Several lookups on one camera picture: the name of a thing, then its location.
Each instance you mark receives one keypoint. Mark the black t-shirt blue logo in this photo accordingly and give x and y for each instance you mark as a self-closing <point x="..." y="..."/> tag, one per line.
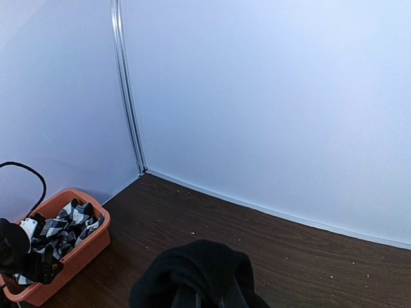
<point x="199" y="274"/>

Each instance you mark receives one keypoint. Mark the left aluminium corner post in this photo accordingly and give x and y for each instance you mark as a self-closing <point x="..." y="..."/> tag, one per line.
<point x="125" y="85"/>

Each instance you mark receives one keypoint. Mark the orange plastic bin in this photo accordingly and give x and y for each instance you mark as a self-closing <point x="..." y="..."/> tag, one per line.
<point x="75" y="260"/>

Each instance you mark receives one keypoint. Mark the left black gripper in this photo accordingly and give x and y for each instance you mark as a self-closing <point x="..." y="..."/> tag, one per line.
<point x="22" y="261"/>

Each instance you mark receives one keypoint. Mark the black white checkered shirt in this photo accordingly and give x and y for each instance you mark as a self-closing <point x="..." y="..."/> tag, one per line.
<point x="54" y="238"/>

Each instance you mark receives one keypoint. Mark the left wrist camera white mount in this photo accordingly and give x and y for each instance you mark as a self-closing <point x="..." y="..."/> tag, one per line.
<point x="33" y="225"/>

